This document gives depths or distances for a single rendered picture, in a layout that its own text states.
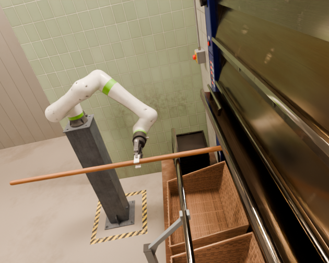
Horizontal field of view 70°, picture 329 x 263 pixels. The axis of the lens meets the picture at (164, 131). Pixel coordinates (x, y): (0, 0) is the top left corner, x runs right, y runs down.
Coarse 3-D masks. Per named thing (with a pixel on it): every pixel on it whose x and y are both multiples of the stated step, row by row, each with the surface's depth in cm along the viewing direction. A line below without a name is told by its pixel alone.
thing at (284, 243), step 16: (208, 96) 144; (208, 112) 127; (224, 112) 126; (224, 128) 112; (240, 128) 112; (240, 144) 101; (240, 160) 92; (256, 160) 92; (256, 176) 84; (240, 192) 81; (256, 192) 78; (272, 192) 78; (272, 208) 73; (288, 208) 73; (256, 224) 68; (272, 224) 68; (288, 224) 68; (288, 240) 64; (304, 240) 64; (288, 256) 60; (304, 256) 60; (320, 256) 60
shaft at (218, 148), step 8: (184, 152) 134; (192, 152) 134; (200, 152) 134; (208, 152) 134; (144, 160) 136; (152, 160) 136; (160, 160) 136; (88, 168) 139; (96, 168) 139; (104, 168) 138; (112, 168) 138; (40, 176) 142; (48, 176) 141; (56, 176) 141; (64, 176) 141; (16, 184) 143
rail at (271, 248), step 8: (208, 104) 130; (216, 120) 115; (216, 128) 111; (224, 136) 103; (224, 144) 99; (232, 152) 93; (232, 160) 89; (240, 176) 82; (240, 184) 80; (248, 192) 76; (248, 200) 74; (256, 208) 70; (256, 216) 68; (264, 224) 66; (264, 232) 64; (264, 240) 63; (272, 240) 62; (272, 248) 60; (272, 256) 59; (280, 256) 58
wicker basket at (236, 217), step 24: (216, 168) 178; (168, 192) 176; (192, 192) 190; (216, 192) 186; (168, 216) 158; (192, 216) 171; (216, 216) 168; (240, 216) 141; (192, 240) 137; (216, 240) 137
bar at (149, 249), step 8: (176, 136) 158; (176, 144) 149; (176, 152) 142; (176, 160) 136; (176, 168) 131; (184, 192) 116; (184, 200) 111; (184, 208) 107; (184, 216) 103; (176, 224) 108; (184, 224) 100; (168, 232) 111; (184, 232) 97; (160, 240) 114; (184, 240) 95; (144, 248) 118; (152, 248) 118; (192, 248) 91; (152, 256) 120; (192, 256) 88
